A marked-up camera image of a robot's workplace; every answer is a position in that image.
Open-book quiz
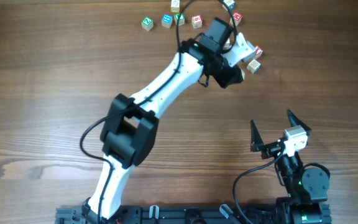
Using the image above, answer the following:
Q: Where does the red 6 number block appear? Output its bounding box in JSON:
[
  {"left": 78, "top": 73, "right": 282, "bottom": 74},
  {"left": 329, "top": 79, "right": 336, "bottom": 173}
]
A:
[{"left": 191, "top": 15, "right": 203, "bottom": 29}]

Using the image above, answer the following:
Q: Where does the blue letter block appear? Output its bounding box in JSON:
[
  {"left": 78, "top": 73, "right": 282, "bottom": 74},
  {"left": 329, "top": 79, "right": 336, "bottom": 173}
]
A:
[{"left": 162, "top": 14, "right": 173, "bottom": 28}]

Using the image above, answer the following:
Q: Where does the green Z letter block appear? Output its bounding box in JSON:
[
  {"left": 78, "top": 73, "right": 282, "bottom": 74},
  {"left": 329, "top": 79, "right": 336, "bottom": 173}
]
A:
[{"left": 141, "top": 16, "right": 154, "bottom": 31}]

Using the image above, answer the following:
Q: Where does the red M letter block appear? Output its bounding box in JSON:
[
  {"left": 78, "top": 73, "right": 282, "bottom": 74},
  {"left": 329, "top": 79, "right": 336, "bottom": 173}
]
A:
[{"left": 229, "top": 12, "right": 242, "bottom": 26}]

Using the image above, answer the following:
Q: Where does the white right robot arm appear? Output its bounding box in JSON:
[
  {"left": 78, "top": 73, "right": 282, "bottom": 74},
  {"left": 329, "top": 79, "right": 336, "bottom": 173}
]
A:
[{"left": 250, "top": 110, "right": 333, "bottom": 224}]

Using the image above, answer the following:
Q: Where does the green edged plain block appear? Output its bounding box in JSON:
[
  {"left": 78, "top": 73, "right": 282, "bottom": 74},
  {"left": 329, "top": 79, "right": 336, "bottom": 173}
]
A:
[{"left": 240, "top": 69, "right": 245, "bottom": 80}]

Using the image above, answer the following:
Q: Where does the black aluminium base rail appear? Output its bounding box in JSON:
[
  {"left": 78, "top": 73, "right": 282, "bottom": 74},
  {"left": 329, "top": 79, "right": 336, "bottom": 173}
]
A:
[{"left": 55, "top": 203, "right": 333, "bottom": 224}]

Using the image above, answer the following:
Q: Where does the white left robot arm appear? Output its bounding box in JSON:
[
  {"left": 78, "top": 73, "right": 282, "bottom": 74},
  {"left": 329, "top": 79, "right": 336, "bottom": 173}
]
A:
[{"left": 82, "top": 18, "right": 255, "bottom": 223}]

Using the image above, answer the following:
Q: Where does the plain B letter block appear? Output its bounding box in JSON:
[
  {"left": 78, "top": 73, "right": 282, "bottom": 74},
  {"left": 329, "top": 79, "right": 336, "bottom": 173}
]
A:
[{"left": 247, "top": 59, "right": 261, "bottom": 73}]

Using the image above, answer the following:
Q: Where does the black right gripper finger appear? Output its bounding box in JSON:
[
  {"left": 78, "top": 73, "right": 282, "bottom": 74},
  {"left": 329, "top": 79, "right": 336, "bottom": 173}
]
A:
[
  {"left": 250, "top": 119, "right": 264, "bottom": 152},
  {"left": 287, "top": 110, "right": 311, "bottom": 135}
]

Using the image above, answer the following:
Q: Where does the green F letter block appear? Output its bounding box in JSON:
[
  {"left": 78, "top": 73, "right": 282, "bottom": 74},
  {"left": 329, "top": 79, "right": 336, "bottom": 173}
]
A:
[{"left": 174, "top": 13, "right": 185, "bottom": 26}]

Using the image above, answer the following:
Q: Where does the red edged plain block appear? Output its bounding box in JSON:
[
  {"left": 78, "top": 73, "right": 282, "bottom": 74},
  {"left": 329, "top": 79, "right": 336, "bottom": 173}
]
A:
[{"left": 223, "top": 39, "right": 231, "bottom": 49}]

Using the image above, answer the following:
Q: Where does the blue white corner block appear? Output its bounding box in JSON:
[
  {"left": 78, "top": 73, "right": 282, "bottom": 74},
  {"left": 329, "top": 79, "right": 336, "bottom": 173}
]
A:
[{"left": 222, "top": 0, "right": 236, "bottom": 11}]

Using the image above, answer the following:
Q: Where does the yellow letter block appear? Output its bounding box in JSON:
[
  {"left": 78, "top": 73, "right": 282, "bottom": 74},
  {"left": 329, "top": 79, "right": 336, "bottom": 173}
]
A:
[{"left": 170, "top": 0, "right": 180, "bottom": 12}]

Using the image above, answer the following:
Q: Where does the red Y letter block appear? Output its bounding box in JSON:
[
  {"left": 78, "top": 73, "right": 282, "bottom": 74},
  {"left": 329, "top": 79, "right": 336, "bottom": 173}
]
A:
[{"left": 253, "top": 45, "right": 263, "bottom": 60}]

